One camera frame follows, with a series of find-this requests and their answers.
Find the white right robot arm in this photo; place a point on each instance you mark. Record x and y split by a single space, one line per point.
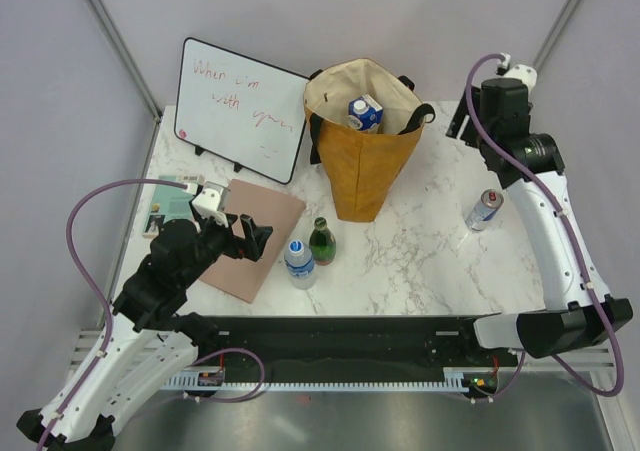
569 320

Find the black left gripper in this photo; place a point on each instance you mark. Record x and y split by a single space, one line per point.
252 246

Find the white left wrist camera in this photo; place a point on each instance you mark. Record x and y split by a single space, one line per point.
208 202

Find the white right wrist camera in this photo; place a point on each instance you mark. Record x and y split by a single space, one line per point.
526 74

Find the blue white drink carton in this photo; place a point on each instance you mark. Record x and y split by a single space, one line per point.
365 114

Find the yellow canvas tote bag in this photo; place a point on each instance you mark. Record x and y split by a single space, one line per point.
361 166

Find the left clear water bottle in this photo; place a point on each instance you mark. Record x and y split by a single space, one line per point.
300 264

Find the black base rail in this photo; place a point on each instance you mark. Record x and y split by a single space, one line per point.
338 348

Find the white cable duct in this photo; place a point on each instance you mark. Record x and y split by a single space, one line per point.
451 382

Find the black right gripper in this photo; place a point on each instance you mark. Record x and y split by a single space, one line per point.
458 118

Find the teal booklet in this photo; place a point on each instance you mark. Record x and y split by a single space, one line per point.
167 203

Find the small whiteboard with writing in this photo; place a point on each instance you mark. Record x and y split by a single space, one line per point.
241 109

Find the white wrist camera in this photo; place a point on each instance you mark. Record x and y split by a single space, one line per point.
208 202
526 74

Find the green glass bottle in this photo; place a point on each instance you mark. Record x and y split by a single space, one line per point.
322 242

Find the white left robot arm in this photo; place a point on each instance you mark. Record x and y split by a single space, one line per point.
144 341

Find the silver blue drink can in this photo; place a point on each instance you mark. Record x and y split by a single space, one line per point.
484 210

